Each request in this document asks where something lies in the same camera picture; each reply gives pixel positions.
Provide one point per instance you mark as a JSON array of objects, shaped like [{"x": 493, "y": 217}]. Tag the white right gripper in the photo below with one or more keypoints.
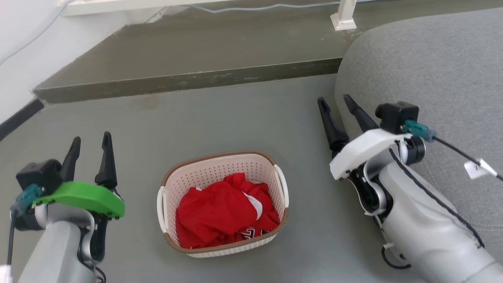
[{"x": 365, "y": 151}]

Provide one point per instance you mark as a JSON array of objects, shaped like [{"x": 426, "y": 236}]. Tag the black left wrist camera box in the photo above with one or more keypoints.
[{"x": 37, "y": 175}]

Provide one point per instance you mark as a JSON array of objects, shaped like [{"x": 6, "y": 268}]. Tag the white perforated plastic laundry basket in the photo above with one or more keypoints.
[{"x": 220, "y": 173}]

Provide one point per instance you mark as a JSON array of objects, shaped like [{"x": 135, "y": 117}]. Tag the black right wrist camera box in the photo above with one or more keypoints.
[{"x": 395, "y": 116}]

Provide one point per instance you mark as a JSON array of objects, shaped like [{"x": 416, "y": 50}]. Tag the black baseboard strip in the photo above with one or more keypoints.
[{"x": 19, "y": 118}]

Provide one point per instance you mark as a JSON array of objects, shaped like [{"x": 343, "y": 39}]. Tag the grey fabric sofa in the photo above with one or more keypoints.
[{"x": 444, "y": 67}]

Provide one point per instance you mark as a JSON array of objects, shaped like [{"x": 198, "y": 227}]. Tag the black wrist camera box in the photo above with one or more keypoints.
[
  {"x": 395, "y": 116},
  {"x": 37, "y": 175}
]

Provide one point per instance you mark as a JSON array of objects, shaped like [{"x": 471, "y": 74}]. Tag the teal right camera connector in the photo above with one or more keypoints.
[{"x": 418, "y": 129}]

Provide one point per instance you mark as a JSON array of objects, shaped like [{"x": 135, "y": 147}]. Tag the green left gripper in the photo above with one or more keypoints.
[{"x": 86, "y": 198}]

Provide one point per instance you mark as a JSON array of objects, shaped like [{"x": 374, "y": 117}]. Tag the white railing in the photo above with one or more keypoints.
[{"x": 344, "y": 15}]

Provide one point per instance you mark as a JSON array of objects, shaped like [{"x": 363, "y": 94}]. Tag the teal camera connector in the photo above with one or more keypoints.
[
  {"x": 25, "y": 196},
  {"x": 418, "y": 129}
]

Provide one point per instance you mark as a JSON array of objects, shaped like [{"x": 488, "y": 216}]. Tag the red shirt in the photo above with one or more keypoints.
[{"x": 216, "y": 214}]

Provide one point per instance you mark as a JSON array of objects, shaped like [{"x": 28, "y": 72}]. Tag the teal left camera connector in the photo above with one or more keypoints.
[{"x": 25, "y": 196}]

